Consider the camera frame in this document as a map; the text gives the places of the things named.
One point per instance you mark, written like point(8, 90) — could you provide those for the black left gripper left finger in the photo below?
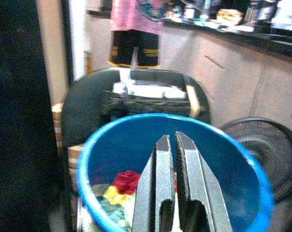
point(158, 183)

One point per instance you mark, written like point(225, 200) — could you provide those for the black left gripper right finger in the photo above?
point(196, 183)

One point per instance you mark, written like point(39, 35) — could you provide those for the red cloth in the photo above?
point(126, 181)

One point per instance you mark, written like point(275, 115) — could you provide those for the yellow and green cloth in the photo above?
point(113, 203)

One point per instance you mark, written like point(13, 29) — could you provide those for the blue plastic bucket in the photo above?
point(126, 145)

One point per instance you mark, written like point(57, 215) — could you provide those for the folded dark cloth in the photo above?
point(146, 105)

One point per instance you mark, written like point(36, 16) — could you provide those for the black electric fan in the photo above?
point(269, 147)

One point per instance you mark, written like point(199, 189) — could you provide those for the brown cardboard box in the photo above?
point(73, 154)

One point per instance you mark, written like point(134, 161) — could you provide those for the black round chair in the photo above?
point(83, 106)

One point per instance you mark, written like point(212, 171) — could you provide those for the person in pink shirt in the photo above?
point(134, 31)

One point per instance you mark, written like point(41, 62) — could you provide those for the black counter shelf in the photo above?
point(257, 33)

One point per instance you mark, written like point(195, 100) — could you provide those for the yellow bread bag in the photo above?
point(229, 15)

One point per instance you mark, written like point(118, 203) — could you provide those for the white jar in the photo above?
point(189, 12)

